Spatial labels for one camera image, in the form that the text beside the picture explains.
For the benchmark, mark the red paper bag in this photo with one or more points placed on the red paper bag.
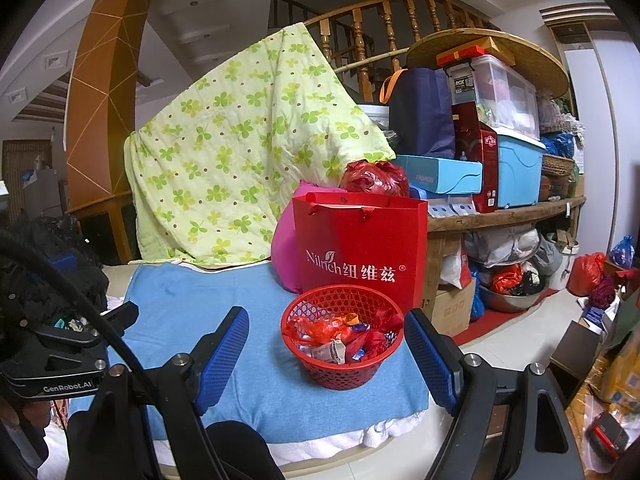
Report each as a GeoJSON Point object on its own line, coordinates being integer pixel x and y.
{"type": "Point", "coordinates": [360, 245]}

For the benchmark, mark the black cloth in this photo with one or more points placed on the black cloth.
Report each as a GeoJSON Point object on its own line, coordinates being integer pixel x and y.
{"type": "Point", "coordinates": [50, 240]}

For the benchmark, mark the wooden cabinet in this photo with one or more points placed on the wooden cabinet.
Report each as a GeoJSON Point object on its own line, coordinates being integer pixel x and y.
{"type": "Point", "coordinates": [35, 180]}

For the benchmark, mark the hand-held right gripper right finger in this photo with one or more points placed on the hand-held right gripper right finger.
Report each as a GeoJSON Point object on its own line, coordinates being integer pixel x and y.
{"type": "Point", "coordinates": [432, 360]}

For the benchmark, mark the flat red box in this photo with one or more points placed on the flat red box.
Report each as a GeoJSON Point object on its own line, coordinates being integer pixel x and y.
{"type": "Point", "coordinates": [460, 55]}

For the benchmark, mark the red black device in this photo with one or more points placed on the red black device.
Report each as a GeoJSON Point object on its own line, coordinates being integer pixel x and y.
{"type": "Point", "coordinates": [607, 435]}

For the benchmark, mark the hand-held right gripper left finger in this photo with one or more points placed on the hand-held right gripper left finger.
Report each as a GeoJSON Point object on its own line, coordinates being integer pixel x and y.
{"type": "Point", "coordinates": [222, 355]}

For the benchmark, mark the blue blanket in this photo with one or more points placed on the blue blanket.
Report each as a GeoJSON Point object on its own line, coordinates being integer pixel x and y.
{"type": "Point", "coordinates": [210, 300]}

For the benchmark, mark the red plastic bag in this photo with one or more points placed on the red plastic bag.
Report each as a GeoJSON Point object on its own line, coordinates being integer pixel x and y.
{"type": "Point", "coordinates": [507, 277]}
{"type": "Point", "coordinates": [375, 177]}
{"type": "Point", "coordinates": [585, 275]}

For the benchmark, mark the clear storage bin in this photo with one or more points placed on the clear storage bin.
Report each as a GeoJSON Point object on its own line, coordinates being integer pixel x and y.
{"type": "Point", "coordinates": [500, 90]}

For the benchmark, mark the red gift box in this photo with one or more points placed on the red gift box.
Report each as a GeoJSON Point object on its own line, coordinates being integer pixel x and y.
{"type": "Point", "coordinates": [475, 160]}

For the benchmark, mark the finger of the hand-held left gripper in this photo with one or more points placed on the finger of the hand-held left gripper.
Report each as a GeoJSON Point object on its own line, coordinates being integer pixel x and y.
{"type": "Point", "coordinates": [117, 317]}
{"type": "Point", "coordinates": [62, 263]}

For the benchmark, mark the steel basin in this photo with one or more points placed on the steel basin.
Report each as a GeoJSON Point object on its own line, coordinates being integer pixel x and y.
{"type": "Point", "coordinates": [510, 301]}

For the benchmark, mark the wicker basket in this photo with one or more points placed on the wicker basket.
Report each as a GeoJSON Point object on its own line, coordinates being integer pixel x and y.
{"type": "Point", "coordinates": [557, 165]}

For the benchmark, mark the round wooden table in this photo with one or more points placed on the round wooden table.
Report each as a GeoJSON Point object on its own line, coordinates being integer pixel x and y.
{"type": "Point", "coordinates": [500, 220]}

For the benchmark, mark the magenta pillow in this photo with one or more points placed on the magenta pillow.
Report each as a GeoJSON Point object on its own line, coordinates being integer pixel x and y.
{"type": "Point", "coordinates": [285, 255]}

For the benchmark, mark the red mesh basket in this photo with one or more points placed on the red mesh basket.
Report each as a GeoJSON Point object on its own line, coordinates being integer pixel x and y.
{"type": "Point", "coordinates": [340, 375]}

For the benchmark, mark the green clover quilt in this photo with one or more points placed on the green clover quilt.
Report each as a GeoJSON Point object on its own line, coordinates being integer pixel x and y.
{"type": "Point", "coordinates": [235, 150]}

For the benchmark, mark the red ribbon bow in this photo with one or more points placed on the red ribbon bow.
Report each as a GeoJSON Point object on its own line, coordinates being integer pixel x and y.
{"type": "Point", "coordinates": [315, 330]}

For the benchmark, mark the light blue cardboard box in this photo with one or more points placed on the light blue cardboard box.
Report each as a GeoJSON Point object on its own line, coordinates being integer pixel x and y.
{"type": "Point", "coordinates": [440, 175]}

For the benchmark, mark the round bamboo tray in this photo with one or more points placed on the round bamboo tray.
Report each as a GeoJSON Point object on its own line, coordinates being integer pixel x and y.
{"type": "Point", "coordinates": [530, 55]}

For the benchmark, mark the blue storage bin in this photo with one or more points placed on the blue storage bin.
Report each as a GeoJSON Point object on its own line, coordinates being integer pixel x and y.
{"type": "Point", "coordinates": [520, 170]}

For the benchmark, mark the wooden pillar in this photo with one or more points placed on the wooden pillar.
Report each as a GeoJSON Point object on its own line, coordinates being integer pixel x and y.
{"type": "Point", "coordinates": [105, 85]}

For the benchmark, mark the white sack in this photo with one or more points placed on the white sack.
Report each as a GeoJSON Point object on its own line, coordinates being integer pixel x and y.
{"type": "Point", "coordinates": [500, 245]}

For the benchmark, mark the blue plastic wrapper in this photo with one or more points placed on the blue plastic wrapper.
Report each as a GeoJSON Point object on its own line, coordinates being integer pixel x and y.
{"type": "Point", "coordinates": [360, 354]}

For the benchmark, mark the blue plastic bag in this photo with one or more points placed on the blue plastic bag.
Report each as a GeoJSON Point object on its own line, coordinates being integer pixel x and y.
{"type": "Point", "coordinates": [622, 252]}
{"type": "Point", "coordinates": [557, 145]}

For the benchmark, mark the wooden stair railing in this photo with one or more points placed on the wooden stair railing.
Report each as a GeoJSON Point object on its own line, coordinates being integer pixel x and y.
{"type": "Point", "coordinates": [380, 25]}

